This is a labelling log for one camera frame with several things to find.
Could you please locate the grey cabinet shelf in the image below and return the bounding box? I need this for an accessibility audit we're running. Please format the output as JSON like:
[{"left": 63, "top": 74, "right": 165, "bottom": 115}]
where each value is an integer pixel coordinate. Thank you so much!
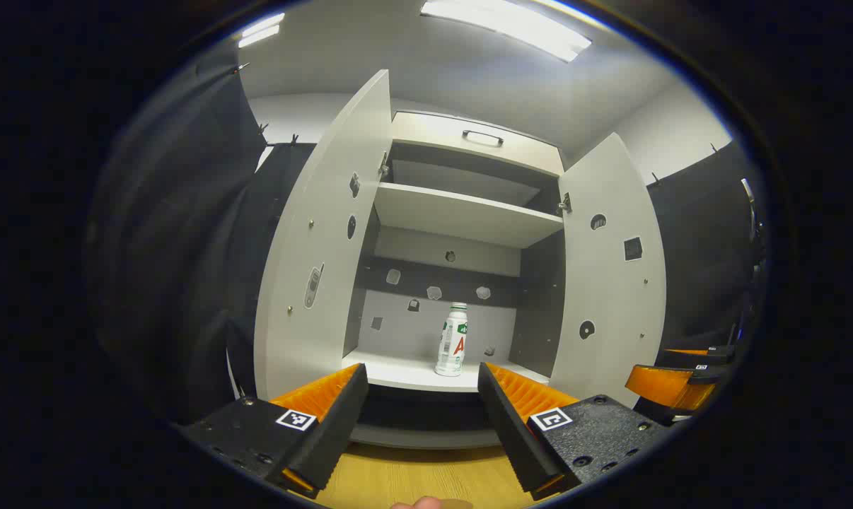
[
  {"left": 373, "top": 182, "right": 564, "bottom": 249},
  {"left": 342, "top": 348, "right": 551, "bottom": 394}
]

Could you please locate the white bottle with green label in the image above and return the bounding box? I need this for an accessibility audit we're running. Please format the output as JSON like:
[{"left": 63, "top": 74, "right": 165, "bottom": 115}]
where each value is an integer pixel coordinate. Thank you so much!
[{"left": 434, "top": 302, "right": 469, "bottom": 377}]

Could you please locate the black backdrop cloth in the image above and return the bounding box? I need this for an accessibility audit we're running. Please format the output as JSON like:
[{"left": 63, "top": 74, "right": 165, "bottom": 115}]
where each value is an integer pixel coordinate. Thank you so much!
[
  {"left": 644, "top": 140, "right": 768, "bottom": 349},
  {"left": 91, "top": 49, "right": 315, "bottom": 425}
]

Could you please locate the grey cabinet with dark interior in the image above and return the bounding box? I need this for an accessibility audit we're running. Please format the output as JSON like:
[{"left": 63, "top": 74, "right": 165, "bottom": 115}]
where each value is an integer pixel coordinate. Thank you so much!
[{"left": 342, "top": 110, "right": 567, "bottom": 450}]

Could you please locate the grey cabinet door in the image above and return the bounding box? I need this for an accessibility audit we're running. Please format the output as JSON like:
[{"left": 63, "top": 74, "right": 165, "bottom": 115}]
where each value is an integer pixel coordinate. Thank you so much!
[
  {"left": 548, "top": 132, "right": 668, "bottom": 409},
  {"left": 253, "top": 69, "right": 393, "bottom": 402}
]

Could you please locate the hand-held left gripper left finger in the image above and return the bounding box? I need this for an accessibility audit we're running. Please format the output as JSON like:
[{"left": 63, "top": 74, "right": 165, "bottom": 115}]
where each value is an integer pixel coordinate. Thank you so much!
[{"left": 175, "top": 363, "right": 371, "bottom": 500}]

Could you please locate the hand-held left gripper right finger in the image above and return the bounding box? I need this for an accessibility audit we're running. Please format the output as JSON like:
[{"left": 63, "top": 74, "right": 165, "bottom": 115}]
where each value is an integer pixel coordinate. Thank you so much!
[{"left": 477, "top": 362, "right": 675, "bottom": 501}]

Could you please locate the short ceiling light panel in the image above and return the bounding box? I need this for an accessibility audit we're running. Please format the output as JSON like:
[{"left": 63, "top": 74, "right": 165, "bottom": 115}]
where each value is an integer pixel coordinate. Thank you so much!
[{"left": 238, "top": 13, "right": 286, "bottom": 49}]

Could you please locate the long ceiling light panel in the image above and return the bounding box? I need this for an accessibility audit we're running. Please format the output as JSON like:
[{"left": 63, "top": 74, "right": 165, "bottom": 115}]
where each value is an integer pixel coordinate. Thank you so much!
[{"left": 419, "top": 0, "right": 593, "bottom": 63}]

